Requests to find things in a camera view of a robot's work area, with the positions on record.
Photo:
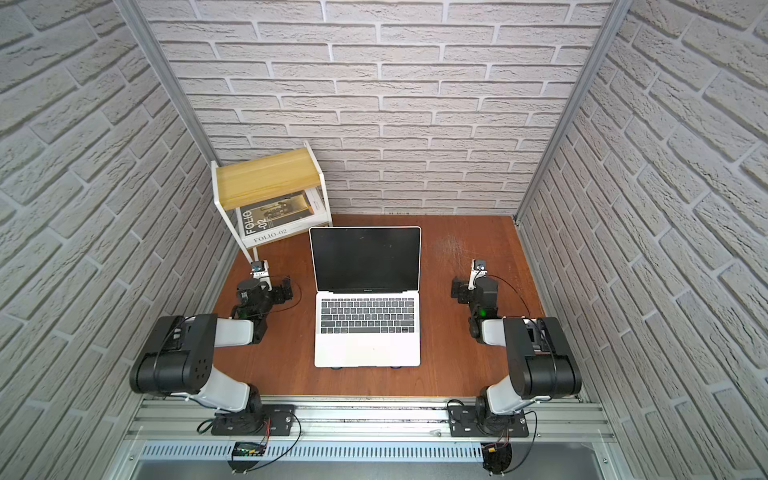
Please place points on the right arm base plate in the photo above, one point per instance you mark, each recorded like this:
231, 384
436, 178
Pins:
473, 421

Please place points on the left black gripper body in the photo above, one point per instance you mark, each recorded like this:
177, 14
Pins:
279, 291

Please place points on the aluminium mounting rail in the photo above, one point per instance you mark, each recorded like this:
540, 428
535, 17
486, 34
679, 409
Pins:
348, 429

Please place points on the Folio 02 book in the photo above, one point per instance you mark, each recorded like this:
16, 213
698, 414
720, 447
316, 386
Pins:
273, 219

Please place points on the white shelf with wooden top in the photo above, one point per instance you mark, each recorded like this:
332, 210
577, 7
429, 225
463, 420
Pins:
253, 181

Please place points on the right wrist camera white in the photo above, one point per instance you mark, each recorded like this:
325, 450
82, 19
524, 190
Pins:
478, 270

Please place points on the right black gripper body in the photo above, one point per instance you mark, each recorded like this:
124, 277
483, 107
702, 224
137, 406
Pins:
457, 292

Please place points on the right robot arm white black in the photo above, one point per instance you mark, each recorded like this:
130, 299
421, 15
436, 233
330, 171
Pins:
541, 365

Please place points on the right controller board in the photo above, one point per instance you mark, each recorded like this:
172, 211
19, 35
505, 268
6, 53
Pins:
496, 457

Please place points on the controller board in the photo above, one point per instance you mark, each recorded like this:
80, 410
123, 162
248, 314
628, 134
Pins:
248, 450
496, 457

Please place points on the left controller board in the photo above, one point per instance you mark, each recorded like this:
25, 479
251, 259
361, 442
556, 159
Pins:
248, 450

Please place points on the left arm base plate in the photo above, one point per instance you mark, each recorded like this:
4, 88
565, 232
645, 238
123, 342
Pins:
272, 419

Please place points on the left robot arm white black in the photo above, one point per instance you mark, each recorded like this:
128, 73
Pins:
177, 360

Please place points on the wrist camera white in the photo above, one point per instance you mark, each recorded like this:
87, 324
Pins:
260, 274
478, 270

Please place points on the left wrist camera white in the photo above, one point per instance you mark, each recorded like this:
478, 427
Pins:
260, 274

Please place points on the silver laptop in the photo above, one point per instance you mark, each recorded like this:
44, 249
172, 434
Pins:
367, 310

